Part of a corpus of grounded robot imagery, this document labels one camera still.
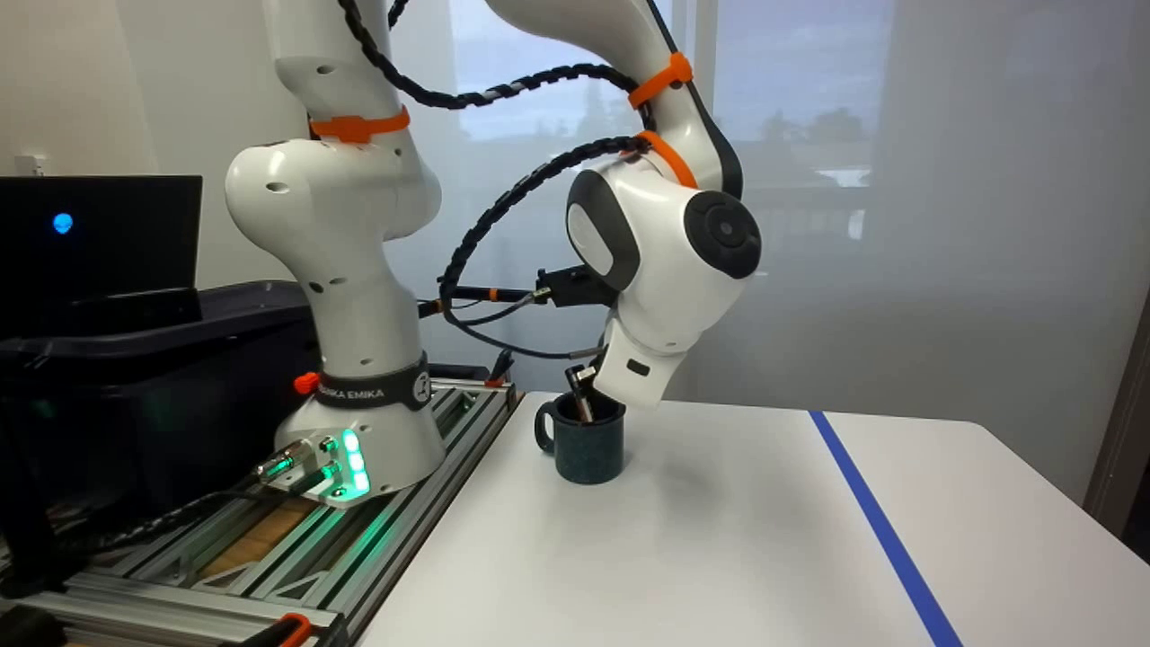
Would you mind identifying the orange cable strap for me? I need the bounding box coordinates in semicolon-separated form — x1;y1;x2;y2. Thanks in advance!
625;52;699;113
304;108;415;148
636;126;700;192

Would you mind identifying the white sheer curtain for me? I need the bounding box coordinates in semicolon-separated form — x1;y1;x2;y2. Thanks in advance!
380;0;1150;495

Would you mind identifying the dark green ceramic mug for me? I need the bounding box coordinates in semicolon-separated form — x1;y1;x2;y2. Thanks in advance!
532;390;629;490

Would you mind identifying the small black orange clamp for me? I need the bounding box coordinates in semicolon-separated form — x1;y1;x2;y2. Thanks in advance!
481;344;520;392

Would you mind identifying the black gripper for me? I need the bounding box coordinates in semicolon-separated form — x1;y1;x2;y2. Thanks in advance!
563;360;608;426

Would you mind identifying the brown wooden board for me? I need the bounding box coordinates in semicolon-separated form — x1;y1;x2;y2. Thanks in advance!
195;495;316;586

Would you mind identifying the black monitor with blue light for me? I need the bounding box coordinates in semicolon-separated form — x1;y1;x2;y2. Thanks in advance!
0;172;204;341

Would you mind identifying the orange frame clamp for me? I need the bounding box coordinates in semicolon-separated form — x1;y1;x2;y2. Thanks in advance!
273;611;320;647

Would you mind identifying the black articulated camera mount arm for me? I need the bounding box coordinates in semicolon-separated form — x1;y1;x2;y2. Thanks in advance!
417;282;546;325

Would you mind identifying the aluminium extrusion base frame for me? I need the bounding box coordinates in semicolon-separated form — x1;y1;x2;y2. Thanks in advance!
23;373;527;647

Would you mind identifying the black storage bin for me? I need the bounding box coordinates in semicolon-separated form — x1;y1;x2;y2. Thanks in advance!
0;282;322;536

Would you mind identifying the black braided cable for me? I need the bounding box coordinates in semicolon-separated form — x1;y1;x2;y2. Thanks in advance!
336;0;657;365

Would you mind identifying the blue tape strip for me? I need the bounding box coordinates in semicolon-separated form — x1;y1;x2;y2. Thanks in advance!
806;408;966;647

